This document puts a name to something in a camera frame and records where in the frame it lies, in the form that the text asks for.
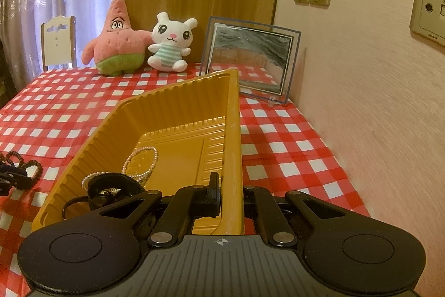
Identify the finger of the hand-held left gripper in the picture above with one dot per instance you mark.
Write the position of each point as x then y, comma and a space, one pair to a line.
21, 178
4, 187

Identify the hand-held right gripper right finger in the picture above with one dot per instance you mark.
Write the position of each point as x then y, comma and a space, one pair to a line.
260, 201

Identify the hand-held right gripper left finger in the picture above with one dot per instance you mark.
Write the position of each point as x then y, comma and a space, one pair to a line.
212, 196

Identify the yellow plastic tray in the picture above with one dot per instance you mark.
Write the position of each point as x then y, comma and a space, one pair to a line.
180, 116

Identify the black wrist watch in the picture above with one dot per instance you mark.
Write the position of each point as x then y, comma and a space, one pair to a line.
111, 187

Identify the red white checkered tablecloth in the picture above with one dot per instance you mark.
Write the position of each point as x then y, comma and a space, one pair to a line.
52, 109

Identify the white wooden chair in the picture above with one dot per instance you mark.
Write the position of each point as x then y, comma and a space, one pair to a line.
57, 41

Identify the white bunny plush toy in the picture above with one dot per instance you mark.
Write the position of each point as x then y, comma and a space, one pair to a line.
172, 43

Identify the pink starfish plush toy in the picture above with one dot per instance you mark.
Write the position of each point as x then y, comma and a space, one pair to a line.
120, 43

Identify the glass sand picture frame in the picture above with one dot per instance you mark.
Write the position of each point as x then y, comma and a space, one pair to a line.
250, 57

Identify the beige wall data socket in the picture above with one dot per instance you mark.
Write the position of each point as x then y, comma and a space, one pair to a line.
431, 6

